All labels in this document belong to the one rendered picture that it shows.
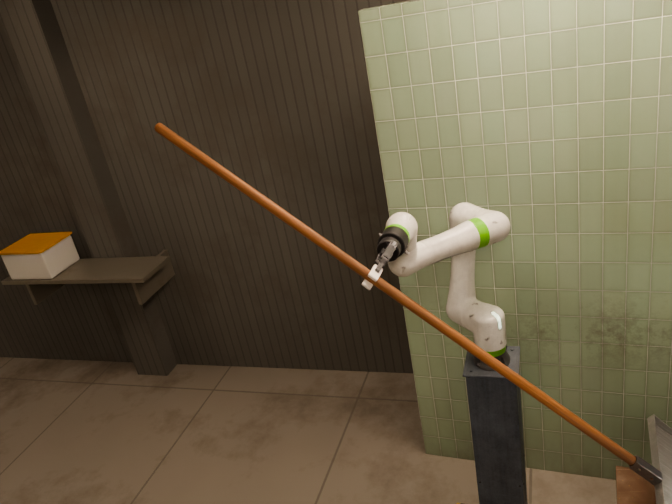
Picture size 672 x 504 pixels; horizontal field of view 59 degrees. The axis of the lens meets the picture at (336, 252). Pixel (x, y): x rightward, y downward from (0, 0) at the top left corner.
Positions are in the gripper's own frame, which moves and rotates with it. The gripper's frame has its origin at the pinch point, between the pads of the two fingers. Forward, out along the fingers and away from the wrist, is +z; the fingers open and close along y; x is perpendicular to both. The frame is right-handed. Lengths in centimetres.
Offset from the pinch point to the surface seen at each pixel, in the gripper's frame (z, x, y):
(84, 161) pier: -175, 205, 179
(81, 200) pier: -174, 198, 211
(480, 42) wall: -124, 15, -46
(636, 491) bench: -60, -147, 55
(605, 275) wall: -122, -94, 8
